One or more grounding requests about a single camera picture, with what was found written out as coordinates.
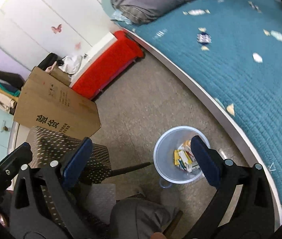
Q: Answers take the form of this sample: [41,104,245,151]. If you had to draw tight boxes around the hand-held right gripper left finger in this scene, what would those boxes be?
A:
[9,137,93,239]

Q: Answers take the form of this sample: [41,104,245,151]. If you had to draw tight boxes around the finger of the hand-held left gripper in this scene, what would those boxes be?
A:
[0,142,33,192]

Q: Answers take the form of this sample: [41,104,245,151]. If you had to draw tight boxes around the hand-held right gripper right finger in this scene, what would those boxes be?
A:
[188,135,276,239]

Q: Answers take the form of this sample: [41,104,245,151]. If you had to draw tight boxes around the colourful wrappers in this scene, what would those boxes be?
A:
[178,152,201,172]

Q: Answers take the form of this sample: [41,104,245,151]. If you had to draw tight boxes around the yellow green packet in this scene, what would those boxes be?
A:
[173,149,184,166]

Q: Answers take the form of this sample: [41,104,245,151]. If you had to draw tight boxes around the translucent blue waste bin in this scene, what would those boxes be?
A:
[153,126,211,183]

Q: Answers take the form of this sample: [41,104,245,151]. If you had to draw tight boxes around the round table with dotted cloth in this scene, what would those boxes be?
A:
[27,126,153,229]

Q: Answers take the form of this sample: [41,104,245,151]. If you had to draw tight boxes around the brown cardboard box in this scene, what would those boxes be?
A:
[14,66,102,140]

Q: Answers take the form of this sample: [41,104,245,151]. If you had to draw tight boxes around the assorted wardrobe garments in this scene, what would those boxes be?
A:
[0,77,22,112]

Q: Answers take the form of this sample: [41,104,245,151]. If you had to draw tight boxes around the person's leg in grey trousers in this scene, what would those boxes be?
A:
[110,197,180,239]

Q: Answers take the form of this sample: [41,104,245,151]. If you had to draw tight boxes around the blue quilted bedspread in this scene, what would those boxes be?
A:
[114,0,282,205]

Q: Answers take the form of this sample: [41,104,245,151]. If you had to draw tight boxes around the pink plastic item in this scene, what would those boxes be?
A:
[45,62,57,74]

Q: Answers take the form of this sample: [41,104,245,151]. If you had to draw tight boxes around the white plastic bag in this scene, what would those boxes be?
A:
[61,55,83,74]

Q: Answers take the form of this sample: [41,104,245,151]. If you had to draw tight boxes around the red bench with white top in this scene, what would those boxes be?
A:
[71,30,145,100]

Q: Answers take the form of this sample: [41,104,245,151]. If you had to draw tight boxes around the black bag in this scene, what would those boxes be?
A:
[38,53,58,70]

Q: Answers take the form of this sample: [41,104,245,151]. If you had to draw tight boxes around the light blue pillow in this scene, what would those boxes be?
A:
[111,10,134,25]

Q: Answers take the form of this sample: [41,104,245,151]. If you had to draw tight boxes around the teal and white bed frame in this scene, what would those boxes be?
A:
[101,0,282,227]

